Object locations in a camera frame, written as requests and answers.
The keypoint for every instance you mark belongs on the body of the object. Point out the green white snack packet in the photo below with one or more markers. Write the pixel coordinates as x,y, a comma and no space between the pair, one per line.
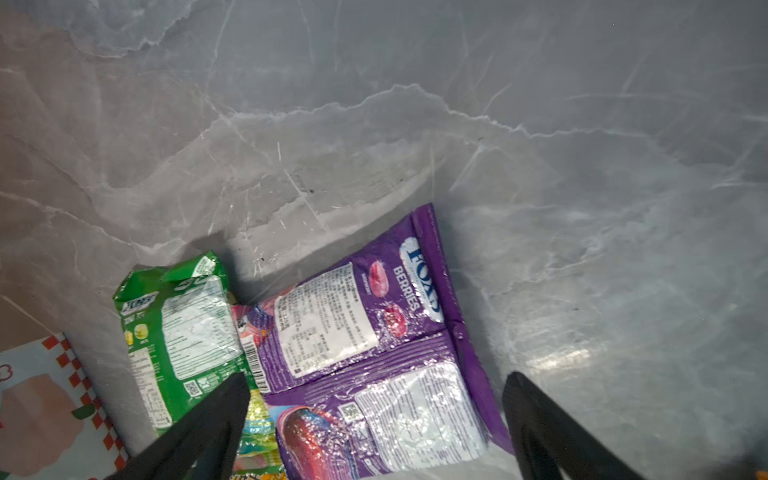
179,324

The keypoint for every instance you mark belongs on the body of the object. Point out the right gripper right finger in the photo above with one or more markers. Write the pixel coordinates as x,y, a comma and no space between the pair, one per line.
548,443

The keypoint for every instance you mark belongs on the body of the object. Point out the purple snack packet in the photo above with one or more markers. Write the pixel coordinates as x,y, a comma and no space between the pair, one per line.
367,367

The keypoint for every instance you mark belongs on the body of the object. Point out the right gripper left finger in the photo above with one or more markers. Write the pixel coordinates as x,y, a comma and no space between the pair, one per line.
203,444

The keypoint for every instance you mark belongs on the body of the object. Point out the white paper bag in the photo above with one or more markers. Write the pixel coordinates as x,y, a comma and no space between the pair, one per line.
53,425

